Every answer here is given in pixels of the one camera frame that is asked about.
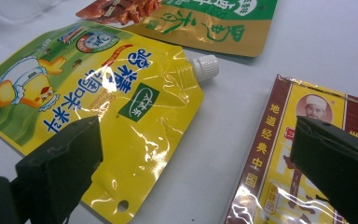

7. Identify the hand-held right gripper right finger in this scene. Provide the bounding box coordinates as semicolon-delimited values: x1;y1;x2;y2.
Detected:
290;116;358;224

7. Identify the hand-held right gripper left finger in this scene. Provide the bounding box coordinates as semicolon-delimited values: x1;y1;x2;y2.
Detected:
14;116;104;224

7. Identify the yellow spout pouch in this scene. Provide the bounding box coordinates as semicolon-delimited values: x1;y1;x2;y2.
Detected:
0;20;220;224

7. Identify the clear plastic container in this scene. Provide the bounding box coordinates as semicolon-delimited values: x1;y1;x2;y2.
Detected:
0;0;63;25

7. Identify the green and gold snack packet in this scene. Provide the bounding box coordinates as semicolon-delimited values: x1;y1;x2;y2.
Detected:
76;0;279;58

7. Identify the white table sheet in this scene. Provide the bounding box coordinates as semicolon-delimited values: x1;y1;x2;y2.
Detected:
0;0;358;224

